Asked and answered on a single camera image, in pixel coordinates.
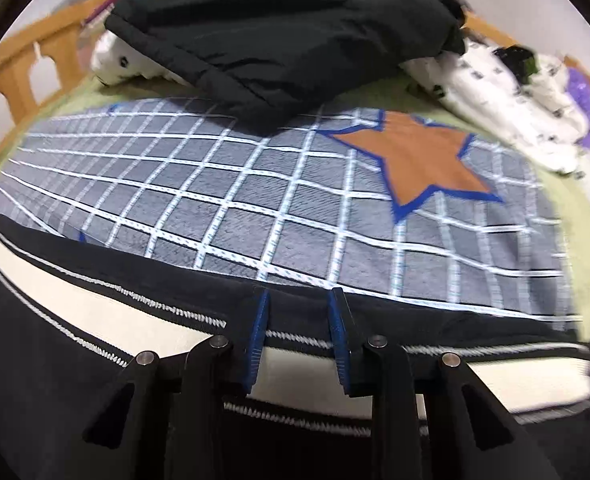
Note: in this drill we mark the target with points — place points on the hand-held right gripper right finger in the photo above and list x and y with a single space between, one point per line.
339 340

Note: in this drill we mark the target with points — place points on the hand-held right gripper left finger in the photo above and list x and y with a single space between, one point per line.
256 340

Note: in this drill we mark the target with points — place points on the black pants with white stripe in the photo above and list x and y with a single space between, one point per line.
25 360

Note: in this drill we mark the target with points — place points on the grey checked blanket with stars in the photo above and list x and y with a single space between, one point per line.
225 185

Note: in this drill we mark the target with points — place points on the white printed duvet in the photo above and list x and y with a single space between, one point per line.
505 105

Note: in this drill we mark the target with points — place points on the black jacket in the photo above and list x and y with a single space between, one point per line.
285 35

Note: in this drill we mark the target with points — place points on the white spotted pillow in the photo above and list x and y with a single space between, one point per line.
120 60

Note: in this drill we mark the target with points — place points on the black and green item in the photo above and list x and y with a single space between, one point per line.
517 62

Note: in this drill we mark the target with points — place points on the purple cloth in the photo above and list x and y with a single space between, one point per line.
587 100

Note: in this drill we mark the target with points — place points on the wooden bed frame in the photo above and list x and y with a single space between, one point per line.
15 72

